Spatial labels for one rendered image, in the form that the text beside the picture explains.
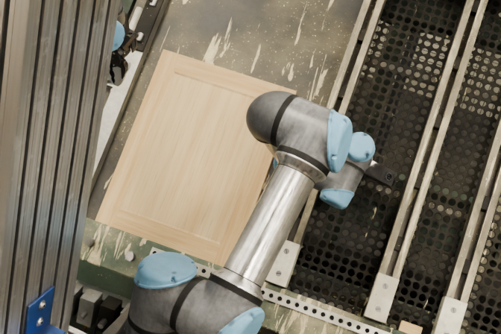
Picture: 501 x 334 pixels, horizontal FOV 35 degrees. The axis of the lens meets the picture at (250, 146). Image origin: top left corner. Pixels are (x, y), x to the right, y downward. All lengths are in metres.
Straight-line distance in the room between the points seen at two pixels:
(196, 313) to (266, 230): 0.21
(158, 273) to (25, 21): 0.64
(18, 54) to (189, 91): 1.35
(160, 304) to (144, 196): 0.85
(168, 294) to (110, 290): 0.82
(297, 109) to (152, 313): 0.50
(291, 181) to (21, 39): 0.67
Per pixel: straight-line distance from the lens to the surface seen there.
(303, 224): 2.25
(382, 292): 2.23
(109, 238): 2.35
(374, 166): 2.16
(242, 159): 2.35
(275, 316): 2.25
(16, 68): 1.13
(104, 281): 2.37
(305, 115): 1.59
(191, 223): 2.34
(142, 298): 1.59
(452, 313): 2.25
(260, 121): 1.62
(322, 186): 1.99
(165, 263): 1.60
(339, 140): 1.57
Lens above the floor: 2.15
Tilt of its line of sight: 24 degrees down
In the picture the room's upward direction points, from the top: 14 degrees clockwise
